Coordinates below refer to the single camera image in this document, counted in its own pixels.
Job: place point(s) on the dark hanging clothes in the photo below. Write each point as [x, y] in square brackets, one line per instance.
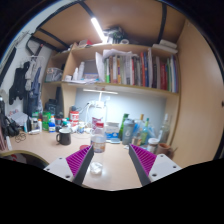
[20, 83]

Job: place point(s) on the tall dark green bottle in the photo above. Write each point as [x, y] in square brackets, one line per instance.
[124, 117]

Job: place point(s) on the black mug white inside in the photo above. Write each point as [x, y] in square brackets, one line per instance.
[65, 137]

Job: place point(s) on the grey shaker bottle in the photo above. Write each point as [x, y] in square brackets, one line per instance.
[128, 133]

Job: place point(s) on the white power strip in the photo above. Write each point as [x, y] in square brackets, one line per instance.
[96, 104]

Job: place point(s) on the green box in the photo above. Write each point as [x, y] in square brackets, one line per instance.
[46, 120]

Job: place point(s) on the ceiling light tube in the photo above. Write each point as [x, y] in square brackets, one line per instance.
[97, 29]

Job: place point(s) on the brown ceramic cup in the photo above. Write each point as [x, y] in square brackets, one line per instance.
[163, 150]

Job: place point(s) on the wooden shelf unit with books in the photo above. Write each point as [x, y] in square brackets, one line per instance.
[133, 71]

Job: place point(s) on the red and white canister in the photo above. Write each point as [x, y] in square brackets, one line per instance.
[74, 118]

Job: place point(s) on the white and blue carton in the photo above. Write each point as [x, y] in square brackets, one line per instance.
[112, 130]

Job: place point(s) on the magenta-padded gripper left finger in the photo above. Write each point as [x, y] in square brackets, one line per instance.
[79, 160]

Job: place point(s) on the clear glass bottle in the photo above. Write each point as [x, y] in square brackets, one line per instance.
[164, 131]

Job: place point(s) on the clear red-capped water bottle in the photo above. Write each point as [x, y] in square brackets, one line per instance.
[98, 143]

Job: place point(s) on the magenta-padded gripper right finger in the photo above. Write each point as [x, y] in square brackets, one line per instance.
[144, 160]

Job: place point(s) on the white bottle blue label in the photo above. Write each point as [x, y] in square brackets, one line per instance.
[52, 126]

